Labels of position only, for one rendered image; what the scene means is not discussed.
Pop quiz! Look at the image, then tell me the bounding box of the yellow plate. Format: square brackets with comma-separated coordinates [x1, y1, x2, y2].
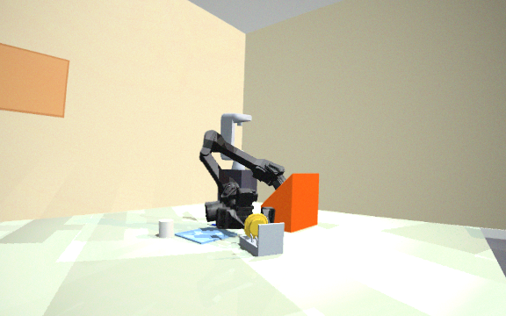
[243, 213, 268, 239]

